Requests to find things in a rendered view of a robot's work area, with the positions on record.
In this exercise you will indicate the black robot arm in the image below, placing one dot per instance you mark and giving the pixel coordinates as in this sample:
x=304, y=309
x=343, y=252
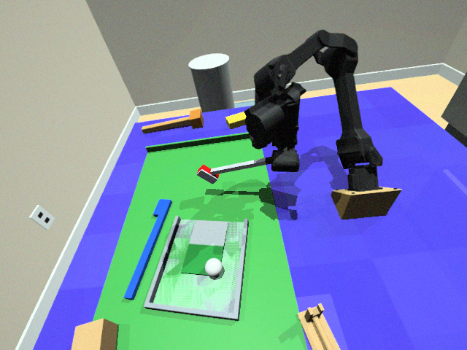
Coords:
x=275, y=105

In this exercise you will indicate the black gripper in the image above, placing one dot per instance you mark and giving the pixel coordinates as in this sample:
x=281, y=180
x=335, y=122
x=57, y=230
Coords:
x=286, y=158

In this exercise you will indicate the white golf ball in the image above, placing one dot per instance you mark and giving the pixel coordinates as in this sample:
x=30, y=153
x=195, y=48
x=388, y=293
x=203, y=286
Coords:
x=213, y=267

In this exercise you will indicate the orange wooden mallet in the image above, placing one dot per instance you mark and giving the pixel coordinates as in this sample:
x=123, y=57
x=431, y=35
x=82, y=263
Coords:
x=195, y=119

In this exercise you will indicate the green mat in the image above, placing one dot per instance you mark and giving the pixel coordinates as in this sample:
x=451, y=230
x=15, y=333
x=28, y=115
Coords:
x=268, y=316

